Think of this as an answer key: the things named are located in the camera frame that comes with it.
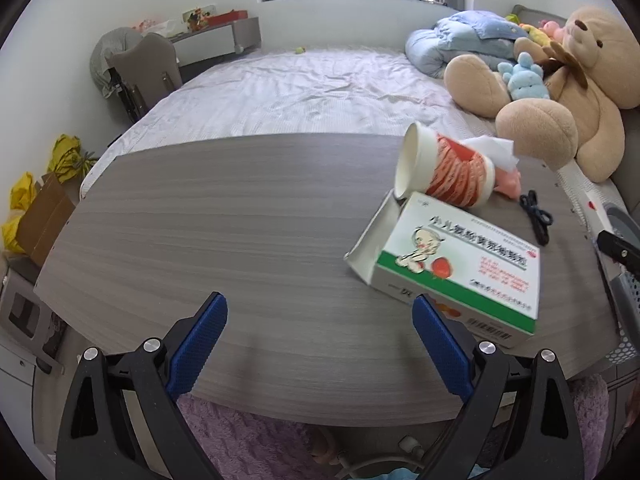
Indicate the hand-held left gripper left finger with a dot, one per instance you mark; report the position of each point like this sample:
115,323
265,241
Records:
197,345

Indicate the grey perforated plastic basket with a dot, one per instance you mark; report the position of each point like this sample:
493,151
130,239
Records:
627,295

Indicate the grey garment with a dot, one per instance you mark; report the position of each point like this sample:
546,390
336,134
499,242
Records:
107,50

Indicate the blue cloth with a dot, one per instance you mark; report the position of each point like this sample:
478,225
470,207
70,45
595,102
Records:
400,475

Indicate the brown cardboard box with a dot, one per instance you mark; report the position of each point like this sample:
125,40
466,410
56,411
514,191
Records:
45,220

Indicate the white plastic bag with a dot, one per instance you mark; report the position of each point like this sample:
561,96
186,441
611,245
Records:
162,27

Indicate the large tan teddy bear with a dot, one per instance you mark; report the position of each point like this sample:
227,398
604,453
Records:
590,125

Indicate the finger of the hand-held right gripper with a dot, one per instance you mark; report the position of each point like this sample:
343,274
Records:
615,245

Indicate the blue patterned pillow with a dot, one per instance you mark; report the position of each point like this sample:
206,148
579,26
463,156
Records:
480,22

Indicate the red white paper cup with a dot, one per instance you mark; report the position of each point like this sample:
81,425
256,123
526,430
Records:
450,175

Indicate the green plush toy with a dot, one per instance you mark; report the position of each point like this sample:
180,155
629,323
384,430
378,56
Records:
512,17

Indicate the blue plush bunny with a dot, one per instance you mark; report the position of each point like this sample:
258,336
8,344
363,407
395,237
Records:
525,82

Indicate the pink wrapper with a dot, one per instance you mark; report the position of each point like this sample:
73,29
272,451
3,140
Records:
507,185

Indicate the grey chair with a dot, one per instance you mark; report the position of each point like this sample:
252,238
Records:
147,70

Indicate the grey bed headboard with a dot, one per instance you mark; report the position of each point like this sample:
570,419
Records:
631,170

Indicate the white green medicine box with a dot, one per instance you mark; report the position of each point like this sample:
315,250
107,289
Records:
450,270

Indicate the light blue quilt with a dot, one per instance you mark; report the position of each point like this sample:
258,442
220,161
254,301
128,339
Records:
435,45

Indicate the grey white desk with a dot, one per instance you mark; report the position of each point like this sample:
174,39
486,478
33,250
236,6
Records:
215,42

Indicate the colourful picture card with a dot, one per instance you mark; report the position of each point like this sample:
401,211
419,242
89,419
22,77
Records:
195,17

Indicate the white cabinet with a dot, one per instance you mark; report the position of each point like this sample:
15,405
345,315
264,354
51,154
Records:
15,385

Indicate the yellow plastic bag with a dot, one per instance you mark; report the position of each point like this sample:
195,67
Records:
22,195
67,155

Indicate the pink plush toy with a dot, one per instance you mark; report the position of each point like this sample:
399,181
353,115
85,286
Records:
552,27

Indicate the bed with checked sheet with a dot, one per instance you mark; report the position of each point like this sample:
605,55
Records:
275,95

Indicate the white tissue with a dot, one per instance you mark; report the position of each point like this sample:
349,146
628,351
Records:
495,150

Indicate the red box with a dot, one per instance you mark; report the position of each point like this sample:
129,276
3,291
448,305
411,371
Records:
227,17

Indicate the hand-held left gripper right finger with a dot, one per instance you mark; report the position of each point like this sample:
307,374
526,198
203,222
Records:
442,345

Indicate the yellow plush toy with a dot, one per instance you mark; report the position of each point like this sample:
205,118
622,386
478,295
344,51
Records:
535,32

